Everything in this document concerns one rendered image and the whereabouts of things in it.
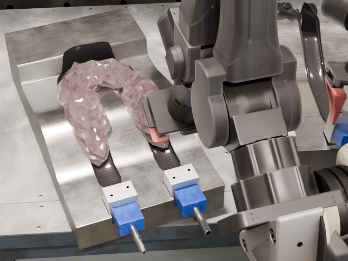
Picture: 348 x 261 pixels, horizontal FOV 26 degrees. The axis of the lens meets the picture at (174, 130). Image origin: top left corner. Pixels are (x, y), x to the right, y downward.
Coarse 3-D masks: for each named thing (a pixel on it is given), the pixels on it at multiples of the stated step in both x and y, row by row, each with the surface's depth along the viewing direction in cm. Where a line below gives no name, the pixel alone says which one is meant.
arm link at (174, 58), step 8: (168, 8) 100; (176, 8) 99; (168, 16) 101; (176, 16) 99; (160, 24) 102; (168, 24) 100; (160, 32) 102; (168, 32) 100; (168, 40) 100; (168, 48) 92; (176, 48) 91; (168, 56) 93; (176, 56) 91; (168, 64) 93; (176, 64) 91; (184, 64) 91; (176, 72) 92; (176, 80) 94; (192, 80) 95
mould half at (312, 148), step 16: (288, 16) 151; (320, 16) 151; (288, 32) 148; (336, 32) 148; (336, 48) 147; (304, 80) 144; (304, 96) 140; (304, 112) 136; (304, 128) 132; (320, 128) 132; (304, 144) 129; (320, 144) 129; (304, 160) 130; (320, 160) 130
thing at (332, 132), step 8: (344, 112) 127; (328, 120) 129; (344, 120) 126; (328, 128) 129; (336, 128) 126; (344, 128) 125; (328, 136) 128; (336, 136) 126; (344, 136) 123; (344, 144) 124
